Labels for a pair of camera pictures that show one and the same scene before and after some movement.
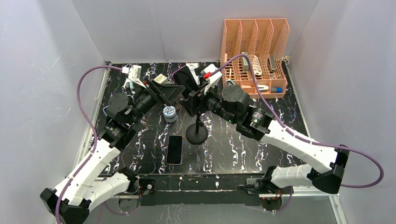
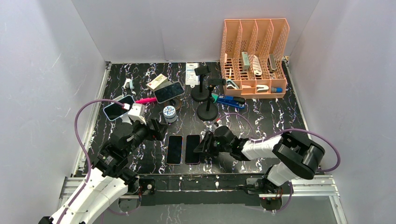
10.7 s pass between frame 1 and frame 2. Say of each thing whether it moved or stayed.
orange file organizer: stayed
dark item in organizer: stayed
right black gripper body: moved
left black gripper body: moved
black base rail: stayed
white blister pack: stayed
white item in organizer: stayed
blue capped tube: stayed
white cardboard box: stayed
